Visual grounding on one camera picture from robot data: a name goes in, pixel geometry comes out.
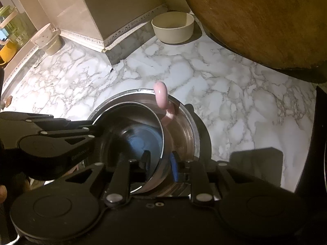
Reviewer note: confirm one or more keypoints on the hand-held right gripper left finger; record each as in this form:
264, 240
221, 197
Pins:
144, 167

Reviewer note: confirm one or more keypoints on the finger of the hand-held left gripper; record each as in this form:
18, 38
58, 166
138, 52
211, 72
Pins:
63, 124
76, 136

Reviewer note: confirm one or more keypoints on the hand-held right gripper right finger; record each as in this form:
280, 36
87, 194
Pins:
175, 167

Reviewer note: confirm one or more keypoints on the small steel bowl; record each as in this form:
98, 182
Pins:
132, 132

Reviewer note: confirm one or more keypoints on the large steel bowl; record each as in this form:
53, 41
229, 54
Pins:
189, 132

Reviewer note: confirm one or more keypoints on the person's left hand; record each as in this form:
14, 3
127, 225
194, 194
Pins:
2, 193

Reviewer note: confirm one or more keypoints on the small brown object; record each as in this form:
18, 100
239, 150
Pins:
9, 100

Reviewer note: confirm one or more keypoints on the beige cup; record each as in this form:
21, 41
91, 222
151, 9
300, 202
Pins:
53, 46

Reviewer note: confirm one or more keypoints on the white dotted cup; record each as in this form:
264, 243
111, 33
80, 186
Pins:
42, 37

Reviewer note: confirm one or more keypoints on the yellow mug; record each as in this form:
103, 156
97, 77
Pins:
7, 53

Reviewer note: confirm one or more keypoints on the glass jar with green lid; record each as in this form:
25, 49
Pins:
15, 25

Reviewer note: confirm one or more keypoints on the beige bowl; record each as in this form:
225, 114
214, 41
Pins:
171, 28

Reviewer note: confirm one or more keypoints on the black appliance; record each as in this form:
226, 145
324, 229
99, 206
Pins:
315, 145

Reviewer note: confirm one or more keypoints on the round wooden cutting board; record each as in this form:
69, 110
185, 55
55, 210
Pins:
255, 17

